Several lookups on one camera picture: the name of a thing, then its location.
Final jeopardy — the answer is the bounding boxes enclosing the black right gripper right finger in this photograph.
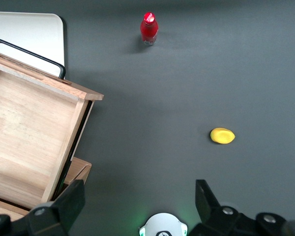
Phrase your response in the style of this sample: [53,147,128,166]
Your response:
[188,179,295,236]

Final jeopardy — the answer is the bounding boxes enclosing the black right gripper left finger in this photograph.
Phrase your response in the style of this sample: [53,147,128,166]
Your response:
[0,179,86,236]

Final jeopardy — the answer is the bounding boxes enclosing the open-top wooden drawer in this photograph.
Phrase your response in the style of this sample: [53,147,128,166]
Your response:
[0,50,104,217]

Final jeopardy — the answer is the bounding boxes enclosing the thin black drawer handle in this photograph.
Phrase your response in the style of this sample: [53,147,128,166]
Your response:
[0,38,66,80]

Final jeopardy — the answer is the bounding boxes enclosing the oak wooden drawer cabinet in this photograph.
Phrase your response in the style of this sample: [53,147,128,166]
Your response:
[0,157,92,222]

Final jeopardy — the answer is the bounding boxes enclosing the cream rectangular tray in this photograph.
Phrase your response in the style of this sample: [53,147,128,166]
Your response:
[0,11,65,79]

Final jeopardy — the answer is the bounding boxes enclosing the red soda bottle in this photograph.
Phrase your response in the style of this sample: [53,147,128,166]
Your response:
[140,11,159,47]

